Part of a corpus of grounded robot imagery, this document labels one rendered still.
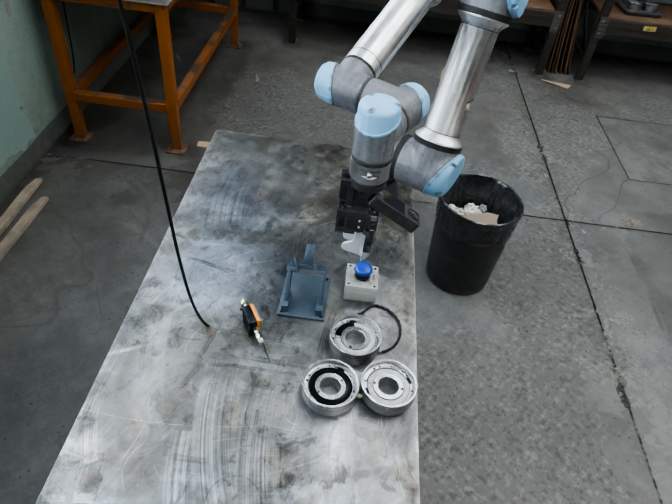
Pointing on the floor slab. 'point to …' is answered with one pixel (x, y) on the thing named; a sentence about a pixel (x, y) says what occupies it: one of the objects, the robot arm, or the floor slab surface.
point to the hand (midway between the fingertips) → (365, 255)
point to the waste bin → (471, 233)
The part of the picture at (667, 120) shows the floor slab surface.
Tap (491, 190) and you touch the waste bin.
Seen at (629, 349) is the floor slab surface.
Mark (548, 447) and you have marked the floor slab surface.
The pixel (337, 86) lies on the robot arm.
